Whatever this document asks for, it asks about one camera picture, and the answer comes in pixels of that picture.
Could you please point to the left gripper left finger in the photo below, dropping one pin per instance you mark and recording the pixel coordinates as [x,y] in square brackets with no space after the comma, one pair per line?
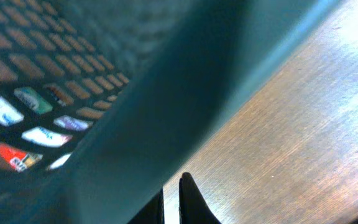
[152,213]

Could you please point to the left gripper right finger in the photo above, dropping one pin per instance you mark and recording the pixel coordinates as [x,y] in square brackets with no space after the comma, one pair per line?
[193,208]

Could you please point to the grey plastic shopping basket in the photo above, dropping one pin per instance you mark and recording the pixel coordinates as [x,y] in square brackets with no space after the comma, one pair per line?
[156,78]

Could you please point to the red spaghetti packet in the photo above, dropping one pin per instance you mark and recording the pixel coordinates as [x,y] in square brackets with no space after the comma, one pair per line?
[13,159]

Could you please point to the white tissue multipack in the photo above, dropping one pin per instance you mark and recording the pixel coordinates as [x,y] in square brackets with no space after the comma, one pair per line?
[47,137]

